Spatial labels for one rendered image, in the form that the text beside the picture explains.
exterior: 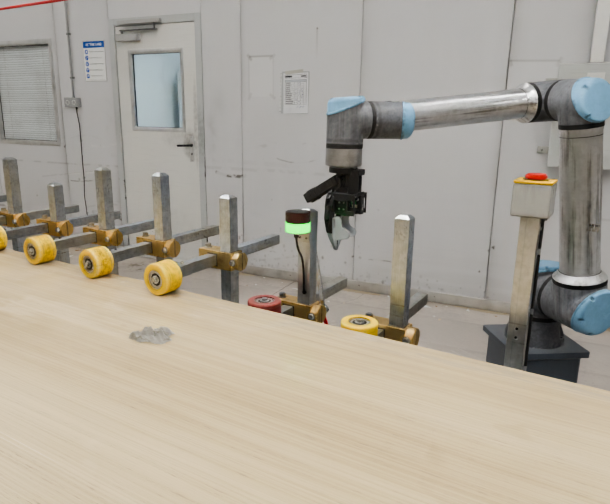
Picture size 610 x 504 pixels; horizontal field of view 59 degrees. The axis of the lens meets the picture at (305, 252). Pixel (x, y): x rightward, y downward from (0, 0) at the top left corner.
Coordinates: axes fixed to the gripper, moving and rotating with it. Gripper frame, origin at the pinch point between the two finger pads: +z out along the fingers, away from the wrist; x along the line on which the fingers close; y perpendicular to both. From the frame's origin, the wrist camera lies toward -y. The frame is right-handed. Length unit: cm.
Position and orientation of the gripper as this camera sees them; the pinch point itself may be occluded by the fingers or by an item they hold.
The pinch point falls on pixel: (333, 244)
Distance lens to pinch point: 139.6
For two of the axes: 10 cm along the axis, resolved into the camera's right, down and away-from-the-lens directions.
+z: -0.2, 9.7, 2.4
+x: 5.2, -2.0, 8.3
